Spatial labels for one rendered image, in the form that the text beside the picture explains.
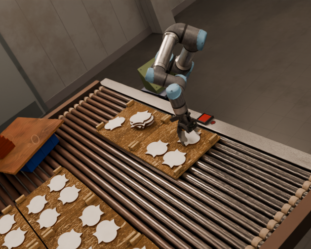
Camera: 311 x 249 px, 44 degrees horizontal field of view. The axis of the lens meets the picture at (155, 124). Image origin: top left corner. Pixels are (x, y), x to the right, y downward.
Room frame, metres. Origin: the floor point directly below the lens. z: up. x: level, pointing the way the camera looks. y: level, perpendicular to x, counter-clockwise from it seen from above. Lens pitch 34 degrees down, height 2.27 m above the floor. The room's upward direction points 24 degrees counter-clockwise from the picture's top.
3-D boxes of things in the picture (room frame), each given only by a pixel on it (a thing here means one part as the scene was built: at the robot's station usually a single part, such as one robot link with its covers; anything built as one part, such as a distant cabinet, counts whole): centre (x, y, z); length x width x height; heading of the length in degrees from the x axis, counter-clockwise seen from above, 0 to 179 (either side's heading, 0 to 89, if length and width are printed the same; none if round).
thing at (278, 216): (1.86, 0.09, 0.90); 1.95 x 0.05 x 0.05; 26
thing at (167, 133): (1.72, -0.05, 0.93); 0.41 x 0.35 x 0.02; 26
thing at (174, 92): (1.69, -0.15, 1.24); 0.09 x 0.08 x 0.11; 153
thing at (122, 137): (2.10, 0.14, 0.93); 0.41 x 0.35 x 0.02; 25
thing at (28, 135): (2.33, 0.91, 1.03); 0.50 x 0.50 x 0.02; 47
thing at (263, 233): (1.81, 0.18, 0.90); 1.95 x 0.05 x 0.05; 26
